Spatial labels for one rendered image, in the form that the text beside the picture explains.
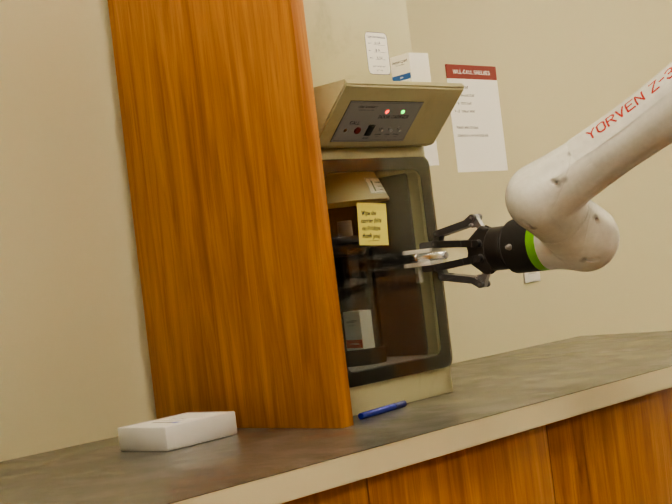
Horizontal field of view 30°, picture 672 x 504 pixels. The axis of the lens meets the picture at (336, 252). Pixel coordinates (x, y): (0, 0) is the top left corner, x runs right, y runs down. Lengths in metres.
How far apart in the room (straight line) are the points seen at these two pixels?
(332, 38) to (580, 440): 0.83
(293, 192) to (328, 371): 0.30
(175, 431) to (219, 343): 0.25
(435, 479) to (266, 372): 0.39
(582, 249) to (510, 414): 0.29
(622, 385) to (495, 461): 0.36
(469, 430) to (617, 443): 0.46
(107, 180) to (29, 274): 0.25
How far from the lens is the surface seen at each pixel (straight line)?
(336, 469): 1.75
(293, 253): 2.08
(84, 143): 2.41
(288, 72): 2.08
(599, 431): 2.31
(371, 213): 2.25
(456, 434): 1.94
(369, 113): 2.19
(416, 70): 2.30
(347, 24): 2.31
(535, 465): 2.15
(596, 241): 2.01
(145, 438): 2.08
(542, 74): 3.53
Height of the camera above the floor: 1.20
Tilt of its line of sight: 1 degrees up
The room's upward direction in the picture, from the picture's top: 7 degrees counter-clockwise
